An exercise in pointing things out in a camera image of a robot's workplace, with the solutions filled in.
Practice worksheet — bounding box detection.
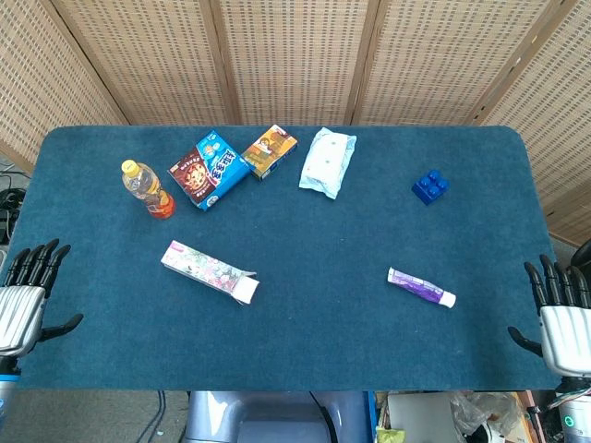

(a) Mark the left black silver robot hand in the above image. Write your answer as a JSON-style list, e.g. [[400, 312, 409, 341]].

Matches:
[[0, 238, 85, 357]]

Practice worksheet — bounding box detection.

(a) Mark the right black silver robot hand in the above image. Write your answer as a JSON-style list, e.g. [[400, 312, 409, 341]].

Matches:
[[507, 254, 591, 377]]

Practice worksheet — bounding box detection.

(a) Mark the purple toothpaste tube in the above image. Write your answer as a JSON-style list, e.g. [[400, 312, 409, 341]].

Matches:
[[386, 266, 458, 309]]

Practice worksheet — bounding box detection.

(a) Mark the floral toothpaste carton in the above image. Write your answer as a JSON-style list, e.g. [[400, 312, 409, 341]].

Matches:
[[160, 239, 260, 306]]

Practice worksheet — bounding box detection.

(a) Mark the grey board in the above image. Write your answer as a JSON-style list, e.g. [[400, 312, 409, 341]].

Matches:
[[386, 391, 463, 443]]

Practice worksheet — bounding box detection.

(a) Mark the blue toy brick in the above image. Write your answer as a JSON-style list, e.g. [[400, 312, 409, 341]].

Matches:
[[411, 169, 451, 207]]

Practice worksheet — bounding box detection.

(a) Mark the blue snack box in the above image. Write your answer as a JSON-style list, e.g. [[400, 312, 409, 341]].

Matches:
[[167, 129, 252, 212]]

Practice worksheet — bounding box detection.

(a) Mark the yellow orange small box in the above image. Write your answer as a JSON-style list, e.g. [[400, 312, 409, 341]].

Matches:
[[240, 124, 299, 182]]

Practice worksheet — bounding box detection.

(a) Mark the black chair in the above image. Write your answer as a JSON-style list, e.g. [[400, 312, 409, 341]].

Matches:
[[561, 239, 591, 281]]

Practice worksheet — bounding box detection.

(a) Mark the clear crumpled plastic bag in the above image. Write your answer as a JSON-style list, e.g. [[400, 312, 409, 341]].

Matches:
[[450, 391, 522, 438]]

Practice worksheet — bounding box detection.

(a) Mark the yellow cap drink bottle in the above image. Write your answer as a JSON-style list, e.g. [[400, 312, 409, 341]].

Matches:
[[120, 159, 176, 221]]

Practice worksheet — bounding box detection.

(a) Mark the green snack packet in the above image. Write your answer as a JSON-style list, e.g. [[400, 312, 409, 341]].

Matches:
[[376, 426, 407, 443]]

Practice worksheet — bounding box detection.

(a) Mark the blue felt table cloth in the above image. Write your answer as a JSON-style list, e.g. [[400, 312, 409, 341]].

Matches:
[[0, 125, 573, 392]]

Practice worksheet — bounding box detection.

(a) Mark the grey robot torso base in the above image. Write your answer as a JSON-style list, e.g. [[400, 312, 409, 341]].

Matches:
[[184, 390, 378, 443]]

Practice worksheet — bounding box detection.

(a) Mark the light blue wipes pack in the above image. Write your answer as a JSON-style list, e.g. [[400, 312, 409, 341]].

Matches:
[[297, 126, 358, 200]]

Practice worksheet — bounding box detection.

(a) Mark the woven bamboo folding screen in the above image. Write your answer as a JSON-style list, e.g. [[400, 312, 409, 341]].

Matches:
[[0, 0, 591, 245]]

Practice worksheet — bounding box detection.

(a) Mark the black floor cable bundle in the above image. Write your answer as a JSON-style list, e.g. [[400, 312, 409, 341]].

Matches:
[[0, 169, 30, 245]]

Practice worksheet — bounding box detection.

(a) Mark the black hanging cable pair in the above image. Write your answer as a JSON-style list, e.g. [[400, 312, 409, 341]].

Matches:
[[137, 390, 168, 443]]

